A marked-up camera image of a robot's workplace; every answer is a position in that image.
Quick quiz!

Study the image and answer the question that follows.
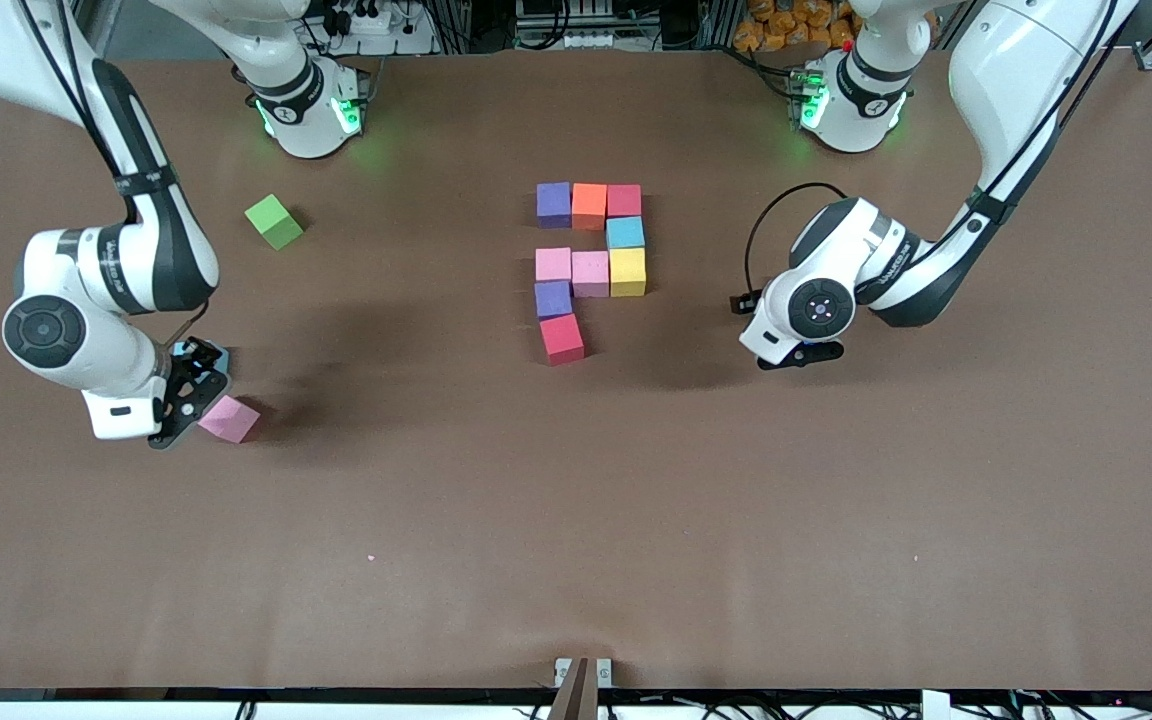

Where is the yellow foam cube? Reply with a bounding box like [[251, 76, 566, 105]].
[[608, 247, 648, 299]]

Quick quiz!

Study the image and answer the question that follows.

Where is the dented pink foam cube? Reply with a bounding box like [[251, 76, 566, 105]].
[[572, 250, 612, 299]]

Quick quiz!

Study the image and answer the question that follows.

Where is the orange foam cube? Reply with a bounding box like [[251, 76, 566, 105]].
[[572, 182, 609, 231]]

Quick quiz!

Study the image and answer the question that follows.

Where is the purple foam cube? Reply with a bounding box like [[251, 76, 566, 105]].
[[534, 280, 575, 321], [536, 181, 575, 231]]

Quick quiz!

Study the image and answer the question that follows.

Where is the green foam cube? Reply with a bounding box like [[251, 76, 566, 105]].
[[244, 193, 304, 251]]

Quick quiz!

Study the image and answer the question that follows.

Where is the orange fruit net bag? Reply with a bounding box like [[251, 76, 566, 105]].
[[733, 0, 862, 53]]

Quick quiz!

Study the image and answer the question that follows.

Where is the black electronics rack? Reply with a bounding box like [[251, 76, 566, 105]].
[[514, 0, 727, 53]]

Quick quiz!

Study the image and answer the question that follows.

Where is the white power strip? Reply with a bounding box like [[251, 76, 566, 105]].
[[311, 0, 437, 56]]

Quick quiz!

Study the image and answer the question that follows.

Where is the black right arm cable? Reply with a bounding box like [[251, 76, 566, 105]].
[[168, 298, 213, 346]]

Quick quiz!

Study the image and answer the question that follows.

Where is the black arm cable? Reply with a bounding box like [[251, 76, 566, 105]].
[[168, 298, 213, 346], [743, 182, 849, 296]]

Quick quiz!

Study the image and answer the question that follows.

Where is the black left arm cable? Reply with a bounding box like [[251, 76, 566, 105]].
[[743, 182, 849, 296]]

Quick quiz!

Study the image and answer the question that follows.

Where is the black table edge rail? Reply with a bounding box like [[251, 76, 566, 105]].
[[0, 685, 1152, 704]]

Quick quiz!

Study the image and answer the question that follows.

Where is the small metal bracket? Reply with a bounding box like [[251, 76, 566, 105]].
[[554, 657, 614, 689]]

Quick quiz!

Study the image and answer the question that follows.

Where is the brown wooden post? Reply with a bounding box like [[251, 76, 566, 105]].
[[547, 657, 601, 720]]

